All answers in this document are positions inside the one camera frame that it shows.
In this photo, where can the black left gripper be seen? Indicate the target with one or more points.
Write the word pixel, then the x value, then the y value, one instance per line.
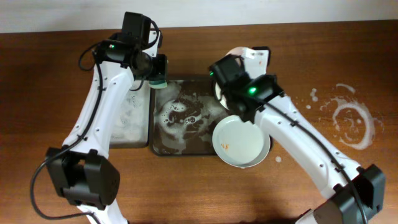
pixel 160 68

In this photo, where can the green yellow sponge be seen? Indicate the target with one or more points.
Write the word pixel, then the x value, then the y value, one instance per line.
pixel 159 84

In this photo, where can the pale blue plate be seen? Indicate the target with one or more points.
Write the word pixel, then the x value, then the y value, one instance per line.
pixel 240 144

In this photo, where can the pink plate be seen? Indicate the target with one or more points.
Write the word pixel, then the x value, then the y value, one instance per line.
pixel 241 53

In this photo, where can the cream white plate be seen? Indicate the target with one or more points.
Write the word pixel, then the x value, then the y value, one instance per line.
pixel 219 96

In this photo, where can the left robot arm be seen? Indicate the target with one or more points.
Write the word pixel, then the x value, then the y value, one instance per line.
pixel 80 170

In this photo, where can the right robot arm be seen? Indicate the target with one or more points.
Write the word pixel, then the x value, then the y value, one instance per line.
pixel 352 194

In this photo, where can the dark large wash tray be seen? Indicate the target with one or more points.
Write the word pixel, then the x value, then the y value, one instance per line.
pixel 184 115

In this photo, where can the black soapy water tray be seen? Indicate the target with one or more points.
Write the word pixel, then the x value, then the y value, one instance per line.
pixel 131 128

